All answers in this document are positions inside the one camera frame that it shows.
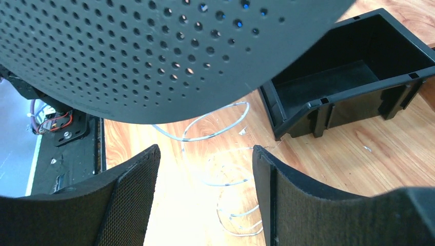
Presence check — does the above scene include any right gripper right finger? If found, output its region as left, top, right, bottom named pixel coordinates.
left=252, top=145, right=434, bottom=245

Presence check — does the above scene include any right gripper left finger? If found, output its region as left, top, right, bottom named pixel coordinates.
left=1, top=145, right=161, bottom=245

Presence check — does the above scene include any white thin wire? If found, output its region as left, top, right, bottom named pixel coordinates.
left=151, top=101, right=264, bottom=238

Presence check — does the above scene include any black cable spool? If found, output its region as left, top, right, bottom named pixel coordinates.
left=1, top=1, right=353, bottom=124

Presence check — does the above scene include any black plastic bin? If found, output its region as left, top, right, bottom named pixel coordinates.
left=259, top=8, right=434, bottom=140

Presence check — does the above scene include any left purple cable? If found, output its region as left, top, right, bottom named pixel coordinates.
left=30, top=99, right=43, bottom=135

